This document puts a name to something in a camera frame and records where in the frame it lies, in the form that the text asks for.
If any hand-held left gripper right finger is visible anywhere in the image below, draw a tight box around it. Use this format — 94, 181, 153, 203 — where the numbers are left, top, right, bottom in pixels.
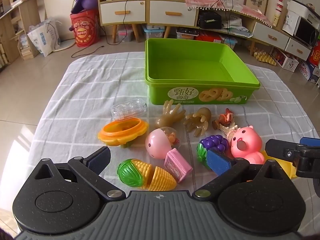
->
192, 149, 284, 202

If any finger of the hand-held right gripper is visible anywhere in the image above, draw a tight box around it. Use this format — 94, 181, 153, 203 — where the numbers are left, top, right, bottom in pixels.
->
265, 139, 301, 167
299, 137, 320, 147

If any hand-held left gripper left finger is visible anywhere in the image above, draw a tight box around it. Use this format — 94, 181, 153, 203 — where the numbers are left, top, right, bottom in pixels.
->
34, 146, 127, 202

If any yellow plastic bowl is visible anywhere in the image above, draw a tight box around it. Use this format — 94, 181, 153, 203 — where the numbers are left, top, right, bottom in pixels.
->
261, 151, 298, 180

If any purple grape toy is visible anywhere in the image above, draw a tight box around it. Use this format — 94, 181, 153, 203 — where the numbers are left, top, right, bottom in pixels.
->
196, 135, 229, 171

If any orange pumpkin-shaped bowl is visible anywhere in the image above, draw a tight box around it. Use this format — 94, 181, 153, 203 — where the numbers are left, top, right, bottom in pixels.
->
98, 118, 150, 148

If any pink pig toy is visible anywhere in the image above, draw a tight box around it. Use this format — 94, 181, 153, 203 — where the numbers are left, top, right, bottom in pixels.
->
230, 127, 266, 165

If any white spiky figurine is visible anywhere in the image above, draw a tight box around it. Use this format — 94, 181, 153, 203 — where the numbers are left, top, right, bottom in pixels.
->
220, 123, 238, 143

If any toy corn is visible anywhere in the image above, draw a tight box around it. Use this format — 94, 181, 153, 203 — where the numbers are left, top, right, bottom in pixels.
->
117, 158, 177, 191

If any small pink toy box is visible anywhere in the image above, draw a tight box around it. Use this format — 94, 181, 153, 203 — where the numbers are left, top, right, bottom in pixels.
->
163, 148, 193, 183

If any pink ball capsule toy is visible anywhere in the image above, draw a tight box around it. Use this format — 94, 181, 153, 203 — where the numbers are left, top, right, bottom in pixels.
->
145, 127, 181, 159

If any green plastic box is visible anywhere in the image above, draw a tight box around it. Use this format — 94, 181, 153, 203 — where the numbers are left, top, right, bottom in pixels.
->
145, 38, 261, 106

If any small fox figurine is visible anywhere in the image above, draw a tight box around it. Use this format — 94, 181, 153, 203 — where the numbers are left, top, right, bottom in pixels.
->
212, 108, 237, 128

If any tan rubber hand toy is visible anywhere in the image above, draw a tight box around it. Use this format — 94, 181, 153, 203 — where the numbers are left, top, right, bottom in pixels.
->
183, 107, 212, 138
154, 99, 186, 131

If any clear plastic case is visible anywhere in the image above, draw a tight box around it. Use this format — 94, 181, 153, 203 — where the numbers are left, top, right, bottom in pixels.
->
111, 98, 148, 121

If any grey plaid cloth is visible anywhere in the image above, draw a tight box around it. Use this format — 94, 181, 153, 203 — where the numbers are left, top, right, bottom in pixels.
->
22, 51, 320, 220

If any blue white printed box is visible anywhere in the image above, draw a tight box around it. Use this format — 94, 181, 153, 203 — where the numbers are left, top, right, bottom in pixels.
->
299, 60, 320, 82

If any red cardboard box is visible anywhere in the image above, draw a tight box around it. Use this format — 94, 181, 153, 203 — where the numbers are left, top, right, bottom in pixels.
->
308, 45, 320, 68

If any white red printed box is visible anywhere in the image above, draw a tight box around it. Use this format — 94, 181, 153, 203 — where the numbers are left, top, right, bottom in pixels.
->
271, 47, 300, 71

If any microwave oven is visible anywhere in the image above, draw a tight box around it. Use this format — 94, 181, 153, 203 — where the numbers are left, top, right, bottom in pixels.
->
282, 11, 320, 48

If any low white drawer cabinet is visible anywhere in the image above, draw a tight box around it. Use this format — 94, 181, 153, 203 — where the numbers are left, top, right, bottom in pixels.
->
199, 4, 313, 61

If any clear storage box pink lid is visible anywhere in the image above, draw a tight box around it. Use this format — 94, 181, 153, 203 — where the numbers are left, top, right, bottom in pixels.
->
116, 26, 135, 43

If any white printer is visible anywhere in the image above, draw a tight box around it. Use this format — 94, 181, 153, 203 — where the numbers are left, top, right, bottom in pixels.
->
287, 0, 320, 22

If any red printed bucket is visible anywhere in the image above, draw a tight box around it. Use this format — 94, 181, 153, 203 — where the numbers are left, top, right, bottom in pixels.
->
69, 8, 101, 48

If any white paper bag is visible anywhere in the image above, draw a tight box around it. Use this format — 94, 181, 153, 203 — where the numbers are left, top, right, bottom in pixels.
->
27, 17, 62, 57

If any clear storage box blue lid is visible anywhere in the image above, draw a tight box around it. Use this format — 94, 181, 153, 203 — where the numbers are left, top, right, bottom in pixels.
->
142, 24, 166, 41

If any red hanging ornament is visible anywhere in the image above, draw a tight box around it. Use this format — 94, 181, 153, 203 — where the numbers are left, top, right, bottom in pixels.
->
272, 0, 287, 27

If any black case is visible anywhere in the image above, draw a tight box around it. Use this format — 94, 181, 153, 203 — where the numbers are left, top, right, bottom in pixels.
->
198, 11, 223, 30

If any white wooden drawer cabinet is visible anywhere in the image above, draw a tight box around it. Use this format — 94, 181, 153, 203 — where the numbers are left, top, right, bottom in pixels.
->
96, 0, 200, 43

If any wooden shelf desk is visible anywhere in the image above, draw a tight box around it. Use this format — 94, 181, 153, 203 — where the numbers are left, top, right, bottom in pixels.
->
0, 0, 48, 67

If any black floor cable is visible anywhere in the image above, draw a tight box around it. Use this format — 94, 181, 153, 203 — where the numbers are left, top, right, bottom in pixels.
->
72, 45, 106, 58

